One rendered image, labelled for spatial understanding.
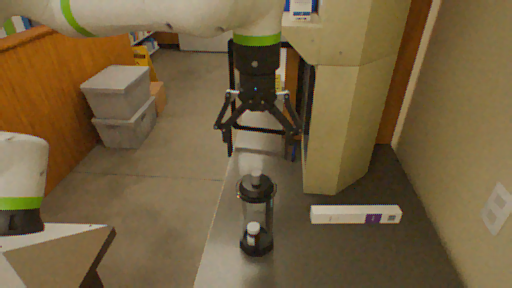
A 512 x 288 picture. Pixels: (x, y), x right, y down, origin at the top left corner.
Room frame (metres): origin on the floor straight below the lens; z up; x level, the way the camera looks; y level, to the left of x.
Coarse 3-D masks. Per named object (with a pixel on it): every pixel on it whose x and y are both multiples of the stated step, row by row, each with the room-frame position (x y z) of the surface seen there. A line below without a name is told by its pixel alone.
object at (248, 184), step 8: (248, 176) 0.63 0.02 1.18; (256, 176) 0.59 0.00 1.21; (264, 176) 0.63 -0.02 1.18; (240, 184) 0.60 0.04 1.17; (248, 184) 0.60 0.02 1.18; (256, 184) 0.59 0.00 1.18; (264, 184) 0.60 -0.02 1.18; (272, 184) 0.61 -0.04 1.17; (248, 192) 0.57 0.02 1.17; (256, 192) 0.57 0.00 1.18; (264, 192) 0.57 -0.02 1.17
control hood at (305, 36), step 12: (288, 12) 1.03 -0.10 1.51; (312, 12) 1.03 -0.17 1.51; (288, 24) 0.86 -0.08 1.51; (300, 24) 0.86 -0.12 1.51; (312, 24) 0.86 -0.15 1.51; (288, 36) 0.84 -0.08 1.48; (300, 36) 0.84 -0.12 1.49; (312, 36) 0.83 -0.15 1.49; (300, 48) 0.84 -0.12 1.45; (312, 48) 0.83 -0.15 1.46; (312, 60) 0.83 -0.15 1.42
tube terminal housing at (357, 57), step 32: (320, 0) 0.98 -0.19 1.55; (352, 0) 0.83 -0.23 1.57; (384, 0) 0.86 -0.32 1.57; (352, 32) 0.82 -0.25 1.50; (384, 32) 0.88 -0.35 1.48; (320, 64) 0.83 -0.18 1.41; (352, 64) 0.82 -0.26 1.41; (384, 64) 0.91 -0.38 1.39; (320, 96) 0.83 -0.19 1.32; (352, 96) 0.82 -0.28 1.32; (384, 96) 0.94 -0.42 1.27; (320, 128) 0.83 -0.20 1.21; (352, 128) 0.84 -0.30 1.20; (320, 160) 0.83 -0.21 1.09; (352, 160) 0.87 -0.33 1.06; (320, 192) 0.83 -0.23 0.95
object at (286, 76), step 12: (288, 48) 1.16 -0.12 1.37; (288, 60) 1.16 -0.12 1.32; (276, 72) 1.17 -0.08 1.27; (288, 72) 1.15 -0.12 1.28; (276, 84) 1.17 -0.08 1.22; (288, 84) 1.15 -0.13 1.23; (300, 108) 1.14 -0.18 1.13; (240, 120) 1.20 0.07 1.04; (252, 120) 1.19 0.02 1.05; (264, 120) 1.18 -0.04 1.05; (276, 120) 1.16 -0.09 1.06
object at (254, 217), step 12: (240, 180) 0.63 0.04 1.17; (240, 192) 0.58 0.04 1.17; (240, 204) 0.59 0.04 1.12; (252, 204) 0.56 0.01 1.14; (264, 204) 0.57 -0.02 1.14; (240, 216) 0.59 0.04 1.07; (252, 216) 0.56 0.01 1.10; (264, 216) 0.57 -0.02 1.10; (252, 228) 0.56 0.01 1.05; (264, 228) 0.57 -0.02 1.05; (252, 240) 0.56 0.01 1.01; (264, 240) 0.57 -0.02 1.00
